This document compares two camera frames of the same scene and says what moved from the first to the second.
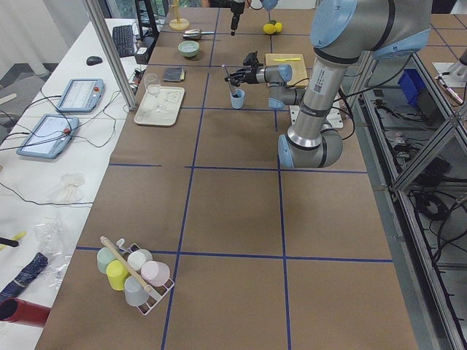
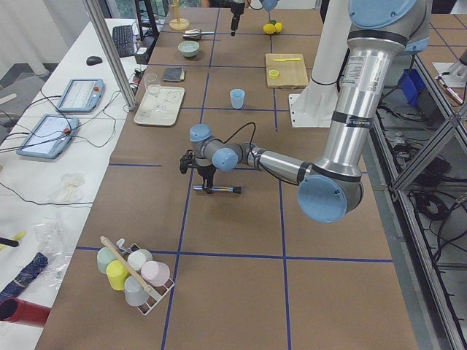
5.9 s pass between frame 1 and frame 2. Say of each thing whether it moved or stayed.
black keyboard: stayed
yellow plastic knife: stayed
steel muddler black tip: moved
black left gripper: moved
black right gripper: stayed
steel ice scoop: stayed
